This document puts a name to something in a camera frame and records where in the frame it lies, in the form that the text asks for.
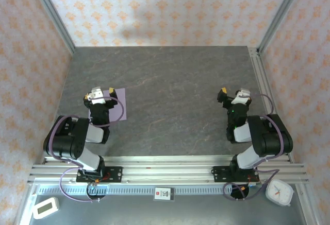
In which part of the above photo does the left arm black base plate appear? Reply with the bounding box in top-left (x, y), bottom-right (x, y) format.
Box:
top-left (76, 166), bottom-right (123, 184)

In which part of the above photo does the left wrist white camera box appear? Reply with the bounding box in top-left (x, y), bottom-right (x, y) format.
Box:
top-left (86, 87), bottom-right (107, 105)

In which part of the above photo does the aluminium side rail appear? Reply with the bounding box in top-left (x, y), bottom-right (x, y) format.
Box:
top-left (247, 46), bottom-right (294, 164)

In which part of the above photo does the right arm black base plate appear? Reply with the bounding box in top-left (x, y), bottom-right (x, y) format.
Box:
top-left (212, 165), bottom-right (260, 183)

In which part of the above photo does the white digital timer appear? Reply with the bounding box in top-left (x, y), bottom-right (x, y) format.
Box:
top-left (32, 196), bottom-right (60, 220)

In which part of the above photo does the long aluminium rail frame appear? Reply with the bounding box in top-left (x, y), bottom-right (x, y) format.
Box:
top-left (27, 155), bottom-right (310, 184)

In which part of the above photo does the small white calendar card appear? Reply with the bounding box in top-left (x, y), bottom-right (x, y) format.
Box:
top-left (154, 186), bottom-right (176, 202)

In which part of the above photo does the white analogue clock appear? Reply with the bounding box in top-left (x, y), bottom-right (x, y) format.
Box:
top-left (265, 178), bottom-right (295, 207)

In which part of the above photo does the aluminium frame bar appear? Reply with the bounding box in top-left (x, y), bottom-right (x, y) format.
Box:
top-left (296, 183), bottom-right (320, 225)
top-left (14, 183), bottom-right (39, 225)

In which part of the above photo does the slotted grey cable duct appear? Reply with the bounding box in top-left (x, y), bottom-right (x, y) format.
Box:
top-left (37, 185), bottom-right (233, 196)

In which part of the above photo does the aluminium frame post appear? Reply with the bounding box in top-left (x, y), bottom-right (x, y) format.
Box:
top-left (27, 0), bottom-right (76, 55)
top-left (257, 0), bottom-right (309, 56)

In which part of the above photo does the purple paper sheet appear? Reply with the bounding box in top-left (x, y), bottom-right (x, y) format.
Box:
top-left (88, 88), bottom-right (128, 122)

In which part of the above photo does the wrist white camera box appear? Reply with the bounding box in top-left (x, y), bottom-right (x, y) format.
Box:
top-left (86, 87), bottom-right (107, 105)
top-left (231, 89), bottom-right (251, 105)

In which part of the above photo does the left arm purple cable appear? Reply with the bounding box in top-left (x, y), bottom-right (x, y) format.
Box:
top-left (47, 92), bottom-right (126, 203)

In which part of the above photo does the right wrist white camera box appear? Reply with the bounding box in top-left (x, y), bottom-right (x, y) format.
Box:
top-left (231, 89), bottom-right (251, 105)

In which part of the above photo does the grey metal shelf plate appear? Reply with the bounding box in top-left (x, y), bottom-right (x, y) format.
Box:
top-left (28, 194), bottom-right (307, 225)

